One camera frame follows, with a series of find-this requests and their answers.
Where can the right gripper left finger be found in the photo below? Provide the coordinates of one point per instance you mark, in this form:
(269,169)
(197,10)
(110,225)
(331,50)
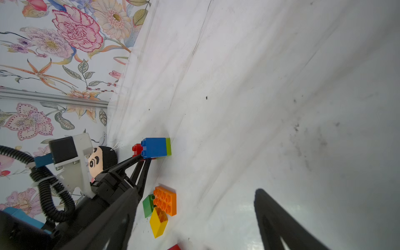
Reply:
(112,229)

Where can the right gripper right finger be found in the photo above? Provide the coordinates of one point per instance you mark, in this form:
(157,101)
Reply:
(278,228)

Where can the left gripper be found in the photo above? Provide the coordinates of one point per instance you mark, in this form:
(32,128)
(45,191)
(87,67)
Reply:
(108,188)

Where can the red long brick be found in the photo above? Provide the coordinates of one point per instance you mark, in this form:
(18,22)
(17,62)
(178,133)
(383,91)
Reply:
(137,150)

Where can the blue small brick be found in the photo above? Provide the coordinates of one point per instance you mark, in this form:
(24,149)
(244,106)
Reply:
(154,148)

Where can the lime green long brick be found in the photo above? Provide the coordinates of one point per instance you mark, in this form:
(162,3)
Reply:
(168,146)

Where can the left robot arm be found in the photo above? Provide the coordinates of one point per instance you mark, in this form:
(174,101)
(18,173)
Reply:
(18,235)

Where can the plush doll pink dress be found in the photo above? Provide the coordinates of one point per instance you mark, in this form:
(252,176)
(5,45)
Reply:
(101,158)

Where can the dark green square brick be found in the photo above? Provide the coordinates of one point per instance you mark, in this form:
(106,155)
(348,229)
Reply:
(148,205)

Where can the orange brick near green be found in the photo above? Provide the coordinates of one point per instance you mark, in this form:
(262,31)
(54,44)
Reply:
(166,200)

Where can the yellow brick near green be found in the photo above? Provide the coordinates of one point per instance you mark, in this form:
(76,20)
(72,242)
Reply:
(158,222)

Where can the red square brick centre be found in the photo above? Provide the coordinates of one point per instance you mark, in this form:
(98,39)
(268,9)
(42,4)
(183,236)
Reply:
(175,247)

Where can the blue toy microphone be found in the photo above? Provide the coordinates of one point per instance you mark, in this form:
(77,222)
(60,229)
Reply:
(19,214)

